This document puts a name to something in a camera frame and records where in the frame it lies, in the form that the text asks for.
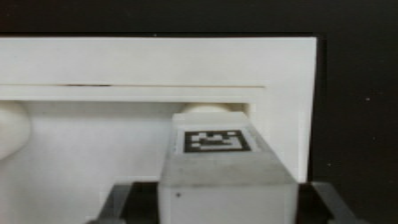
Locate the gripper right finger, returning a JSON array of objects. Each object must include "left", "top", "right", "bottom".
[{"left": 310, "top": 182, "right": 369, "bottom": 224}]

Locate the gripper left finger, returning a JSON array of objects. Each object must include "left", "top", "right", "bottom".
[{"left": 85, "top": 185, "right": 131, "bottom": 224}]

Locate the white table leg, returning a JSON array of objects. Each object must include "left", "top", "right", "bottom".
[{"left": 158, "top": 103, "right": 298, "bottom": 224}]

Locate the white square tabletop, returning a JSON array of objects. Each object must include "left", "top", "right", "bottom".
[{"left": 0, "top": 37, "right": 316, "bottom": 224}]

